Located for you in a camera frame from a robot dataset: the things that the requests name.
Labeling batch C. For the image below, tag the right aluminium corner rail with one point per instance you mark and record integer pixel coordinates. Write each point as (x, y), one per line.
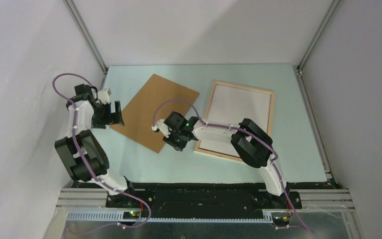
(331, 11)

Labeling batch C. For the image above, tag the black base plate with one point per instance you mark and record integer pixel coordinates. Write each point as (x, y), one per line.
(203, 200)

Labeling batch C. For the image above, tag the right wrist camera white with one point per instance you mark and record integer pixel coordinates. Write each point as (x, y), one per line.
(160, 126)

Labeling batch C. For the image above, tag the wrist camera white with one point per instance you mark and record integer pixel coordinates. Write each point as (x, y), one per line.
(160, 126)
(103, 96)

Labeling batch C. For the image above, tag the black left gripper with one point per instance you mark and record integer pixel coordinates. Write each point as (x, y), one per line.
(111, 118)

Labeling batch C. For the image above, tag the light wooden picture frame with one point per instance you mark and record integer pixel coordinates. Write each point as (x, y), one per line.
(223, 150)

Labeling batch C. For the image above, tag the front aluminium rail frame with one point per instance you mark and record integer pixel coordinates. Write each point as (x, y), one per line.
(315, 210)

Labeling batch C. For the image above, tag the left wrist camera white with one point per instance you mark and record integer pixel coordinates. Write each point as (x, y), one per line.
(103, 96)

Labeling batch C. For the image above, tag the left aluminium corner rail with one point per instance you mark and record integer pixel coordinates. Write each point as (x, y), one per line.
(85, 33)

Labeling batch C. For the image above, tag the brown backing board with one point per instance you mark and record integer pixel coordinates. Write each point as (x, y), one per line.
(141, 111)

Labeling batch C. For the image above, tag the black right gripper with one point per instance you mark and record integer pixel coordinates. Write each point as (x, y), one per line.
(177, 147)

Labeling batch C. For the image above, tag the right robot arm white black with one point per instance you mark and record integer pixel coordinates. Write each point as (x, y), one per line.
(253, 146)

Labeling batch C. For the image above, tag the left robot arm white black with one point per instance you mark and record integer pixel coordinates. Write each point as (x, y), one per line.
(80, 152)

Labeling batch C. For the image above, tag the printed photo with white border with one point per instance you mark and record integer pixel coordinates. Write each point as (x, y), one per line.
(231, 103)

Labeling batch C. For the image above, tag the aluminium corner rail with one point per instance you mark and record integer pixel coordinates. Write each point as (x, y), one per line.
(331, 11)
(85, 33)

